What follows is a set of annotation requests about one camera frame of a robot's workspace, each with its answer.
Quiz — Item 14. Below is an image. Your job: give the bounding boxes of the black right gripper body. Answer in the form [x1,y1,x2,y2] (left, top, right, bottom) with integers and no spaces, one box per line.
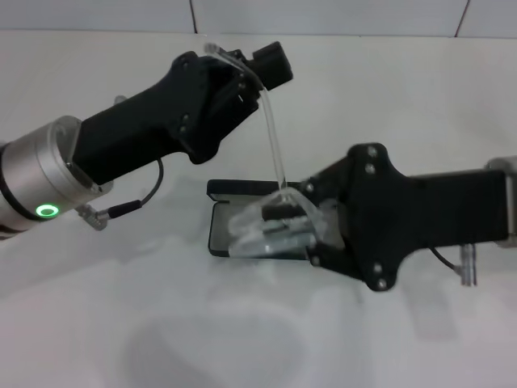
[342,141,511,293]

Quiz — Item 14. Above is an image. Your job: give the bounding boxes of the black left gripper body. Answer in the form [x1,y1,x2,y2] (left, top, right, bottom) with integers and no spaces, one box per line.
[71,51,228,187]

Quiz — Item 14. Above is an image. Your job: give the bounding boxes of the clear white glasses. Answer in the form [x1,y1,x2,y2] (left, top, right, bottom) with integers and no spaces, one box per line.
[204,42,344,259]

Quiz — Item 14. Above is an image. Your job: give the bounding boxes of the black glasses case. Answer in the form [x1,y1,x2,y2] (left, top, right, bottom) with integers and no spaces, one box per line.
[206,179,324,263]

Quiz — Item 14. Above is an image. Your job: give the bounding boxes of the right arm gripper cable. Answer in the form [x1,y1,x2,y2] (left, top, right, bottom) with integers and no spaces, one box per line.
[428,243,478,287]

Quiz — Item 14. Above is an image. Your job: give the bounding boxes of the arm gripper cable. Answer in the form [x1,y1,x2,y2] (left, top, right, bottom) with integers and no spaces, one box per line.
[428,243,478,287]
[74,157,165,232]

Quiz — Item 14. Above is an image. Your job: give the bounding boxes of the left arm gripper cable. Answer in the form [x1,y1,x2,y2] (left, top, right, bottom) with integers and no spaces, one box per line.
[74,157,165,232]

